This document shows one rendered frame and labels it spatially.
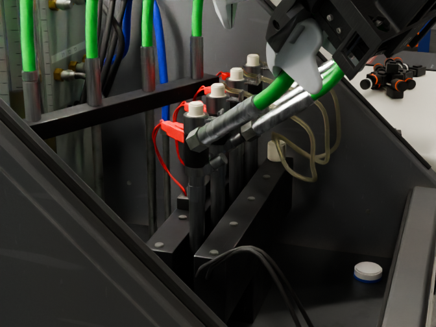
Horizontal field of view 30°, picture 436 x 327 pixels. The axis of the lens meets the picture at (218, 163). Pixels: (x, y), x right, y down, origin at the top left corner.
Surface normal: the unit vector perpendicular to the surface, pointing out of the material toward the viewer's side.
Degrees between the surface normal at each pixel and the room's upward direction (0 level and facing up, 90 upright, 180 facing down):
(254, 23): 90
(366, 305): 0
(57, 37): 90
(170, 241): 0
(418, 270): 0
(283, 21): 99
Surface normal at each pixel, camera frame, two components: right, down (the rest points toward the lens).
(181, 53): -0.29, 0.33
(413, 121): 0.00, -0.94
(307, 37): -0.77, 0.40
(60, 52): 0.95, 0.11
